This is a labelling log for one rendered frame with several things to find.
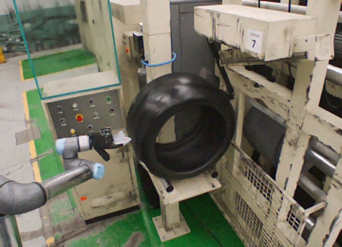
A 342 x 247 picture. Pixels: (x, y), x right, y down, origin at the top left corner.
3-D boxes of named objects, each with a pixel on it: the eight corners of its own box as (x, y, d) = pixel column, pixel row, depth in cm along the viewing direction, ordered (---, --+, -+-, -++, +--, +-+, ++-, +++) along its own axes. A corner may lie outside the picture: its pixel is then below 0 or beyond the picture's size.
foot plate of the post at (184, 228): (152, 219, 229) (151, 216, 227) (179, 210, 237) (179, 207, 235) (161, 242, 207) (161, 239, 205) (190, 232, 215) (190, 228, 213)
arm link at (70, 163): (79, 181, 118) (76, 161, 114) (61, 175, 122) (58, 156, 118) (89, 172, 125) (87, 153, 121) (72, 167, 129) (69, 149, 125)
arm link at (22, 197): (14, 197, 73) (106, 158, 119) (-7, 188, 77) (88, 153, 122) (17, 230, 75) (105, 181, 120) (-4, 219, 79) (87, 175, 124)
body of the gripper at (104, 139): (113, 134, 121) (88, 138, 116) (115, 149, 125) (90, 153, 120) (111, 126, 127) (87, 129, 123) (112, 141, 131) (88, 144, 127)
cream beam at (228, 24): (193, 33, 140) (192, 7, 133) (231, 29, 148) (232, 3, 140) (263, 62, 91) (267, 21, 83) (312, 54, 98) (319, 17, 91)
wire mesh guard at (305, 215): (207, 193, 214) (211, 122, 179) (209, 192, 214) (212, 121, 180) (276, 290, 140) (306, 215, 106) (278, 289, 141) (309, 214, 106)
